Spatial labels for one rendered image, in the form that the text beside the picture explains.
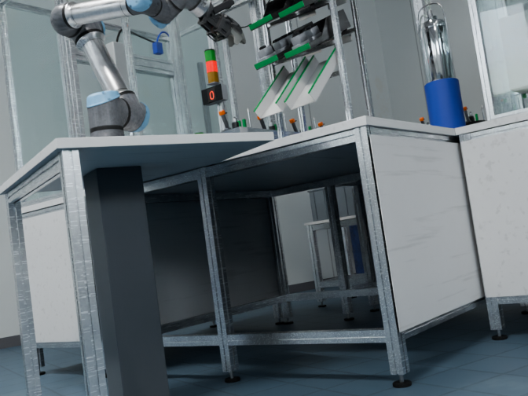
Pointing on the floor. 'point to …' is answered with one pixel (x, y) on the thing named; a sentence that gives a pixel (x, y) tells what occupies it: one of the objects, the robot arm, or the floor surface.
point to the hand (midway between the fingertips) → (243, 39)
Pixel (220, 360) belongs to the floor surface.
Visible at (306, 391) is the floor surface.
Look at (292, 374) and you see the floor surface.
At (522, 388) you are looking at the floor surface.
